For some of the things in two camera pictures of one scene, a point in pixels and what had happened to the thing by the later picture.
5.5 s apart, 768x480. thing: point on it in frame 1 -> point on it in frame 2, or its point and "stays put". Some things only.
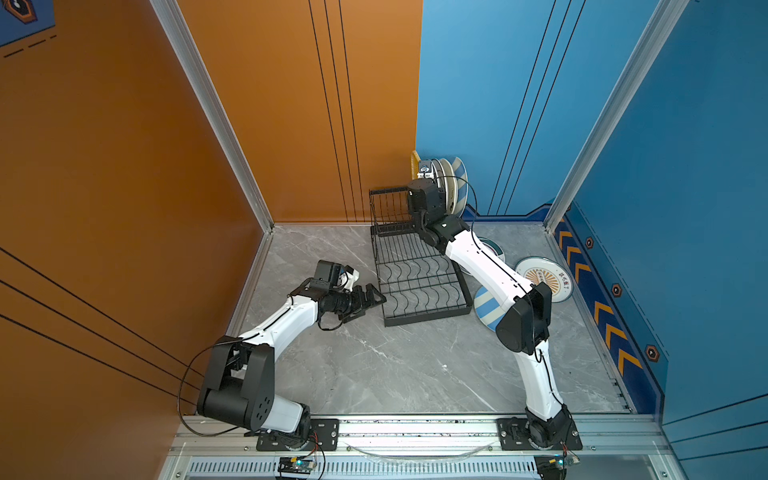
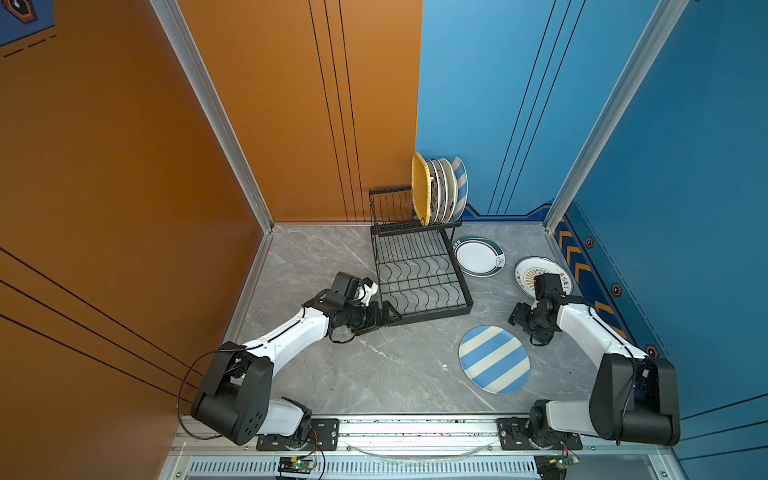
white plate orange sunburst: [538, 269] stays put
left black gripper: [360, 305] -> [374, 321]
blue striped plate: [488, 310] -> [495, 359]
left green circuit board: [295, 465] stays put
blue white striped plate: [463, 184] stays put
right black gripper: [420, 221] -> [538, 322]
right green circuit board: [561, 462] stays put
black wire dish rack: [416, 280] stays put
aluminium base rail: [225, 447] stays put
